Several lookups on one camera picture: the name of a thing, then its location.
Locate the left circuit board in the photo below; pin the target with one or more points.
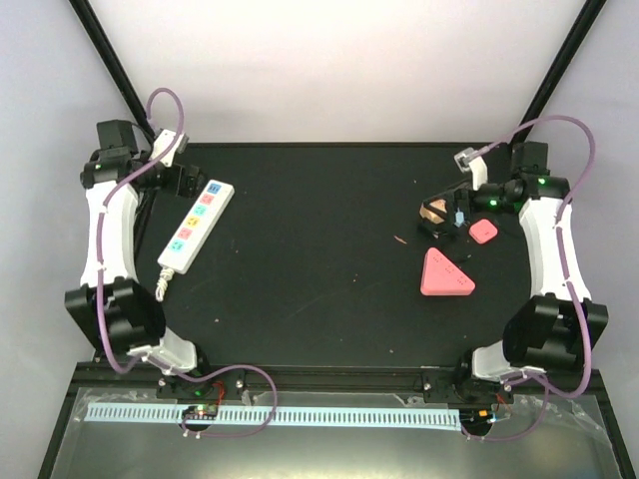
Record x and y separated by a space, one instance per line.
200 412

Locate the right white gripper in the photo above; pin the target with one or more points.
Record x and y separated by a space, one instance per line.
452 197

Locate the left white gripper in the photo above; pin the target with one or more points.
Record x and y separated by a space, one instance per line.
192 188

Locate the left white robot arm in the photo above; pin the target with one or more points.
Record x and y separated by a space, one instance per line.
121 319

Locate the black aluminium frame rail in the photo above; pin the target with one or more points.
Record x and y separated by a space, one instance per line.
433 384

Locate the pink extension socket adapter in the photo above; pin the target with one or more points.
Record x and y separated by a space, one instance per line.
441 277

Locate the white power strip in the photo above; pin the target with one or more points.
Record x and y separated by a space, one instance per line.
195 228

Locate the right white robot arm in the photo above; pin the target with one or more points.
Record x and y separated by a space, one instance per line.
551 336

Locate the pink square plug piece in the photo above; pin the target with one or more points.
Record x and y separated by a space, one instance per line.
483 231

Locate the light blue slotted cable duct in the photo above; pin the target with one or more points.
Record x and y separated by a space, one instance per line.
237 415

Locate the circuit board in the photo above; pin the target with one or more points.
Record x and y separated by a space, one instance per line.
200 412
476 417

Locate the orange cube plug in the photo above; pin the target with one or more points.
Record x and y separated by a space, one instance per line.
433 211

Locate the blue cube plug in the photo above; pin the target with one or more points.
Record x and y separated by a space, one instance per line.
459 218

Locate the right circuit board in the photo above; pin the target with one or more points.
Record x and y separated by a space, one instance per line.
476 417

